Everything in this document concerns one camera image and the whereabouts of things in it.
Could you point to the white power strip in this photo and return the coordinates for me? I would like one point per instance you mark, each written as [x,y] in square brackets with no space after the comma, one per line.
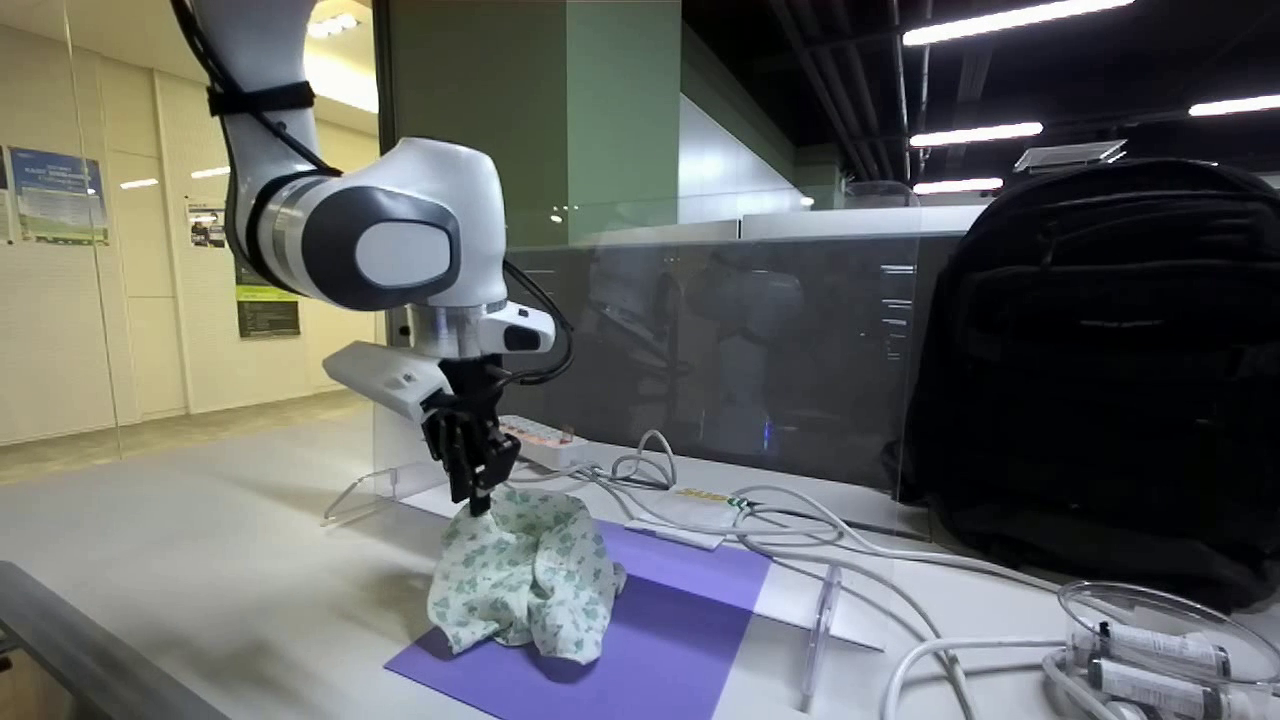
[554,444]

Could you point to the long ceiling light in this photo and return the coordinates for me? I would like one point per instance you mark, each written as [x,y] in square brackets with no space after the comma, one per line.
[1235,107]
[977,135]
[1015,17]
[956,184]

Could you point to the white paper with green print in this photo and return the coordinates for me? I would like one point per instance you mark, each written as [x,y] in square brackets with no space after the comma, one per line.
[683,515]

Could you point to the purple rectangular mat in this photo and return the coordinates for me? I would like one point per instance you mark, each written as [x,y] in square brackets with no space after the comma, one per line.
[665,642]

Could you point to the dark green wall sign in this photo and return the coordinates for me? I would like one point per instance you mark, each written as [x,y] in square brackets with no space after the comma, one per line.
[264,318]

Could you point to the white plug adapter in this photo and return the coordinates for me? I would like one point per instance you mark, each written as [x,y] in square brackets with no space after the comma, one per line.
[1172,650]
[1146,692]

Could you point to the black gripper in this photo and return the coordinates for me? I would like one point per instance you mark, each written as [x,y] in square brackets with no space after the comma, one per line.
[464,406]

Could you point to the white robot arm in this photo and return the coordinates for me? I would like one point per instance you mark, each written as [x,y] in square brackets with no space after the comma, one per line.
[384,227]

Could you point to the blue wall poster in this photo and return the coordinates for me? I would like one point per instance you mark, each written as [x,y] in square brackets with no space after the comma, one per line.
[57,199]

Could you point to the small photo wall poster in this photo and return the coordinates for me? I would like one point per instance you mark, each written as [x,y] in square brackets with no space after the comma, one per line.
[206,227]

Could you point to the black backpack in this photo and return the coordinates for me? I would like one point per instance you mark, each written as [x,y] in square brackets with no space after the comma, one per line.
[1107,375]

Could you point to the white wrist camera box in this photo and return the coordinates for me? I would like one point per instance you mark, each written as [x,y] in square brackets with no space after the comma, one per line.
[383,375]

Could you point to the grey desk partition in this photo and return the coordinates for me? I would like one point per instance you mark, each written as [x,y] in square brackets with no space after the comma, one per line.
[745,346]

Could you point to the curved transparent acrylic stand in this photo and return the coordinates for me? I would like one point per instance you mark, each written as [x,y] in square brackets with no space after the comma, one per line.
[383,481]

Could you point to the flat transparent acrylic stand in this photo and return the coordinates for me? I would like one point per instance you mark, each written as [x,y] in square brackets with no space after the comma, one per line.
[823,626]

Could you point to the white towel with green print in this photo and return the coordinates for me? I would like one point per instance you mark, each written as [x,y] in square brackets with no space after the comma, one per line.
[527,575]

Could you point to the green pillar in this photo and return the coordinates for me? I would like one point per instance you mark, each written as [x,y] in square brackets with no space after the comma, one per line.
[574,122]

